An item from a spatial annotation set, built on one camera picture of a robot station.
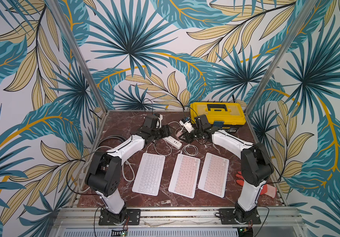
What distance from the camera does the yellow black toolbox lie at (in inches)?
38.1

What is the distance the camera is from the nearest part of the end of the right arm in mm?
700

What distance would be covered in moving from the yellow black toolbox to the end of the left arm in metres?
0.27

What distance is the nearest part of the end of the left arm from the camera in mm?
684

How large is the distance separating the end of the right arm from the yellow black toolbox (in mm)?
188
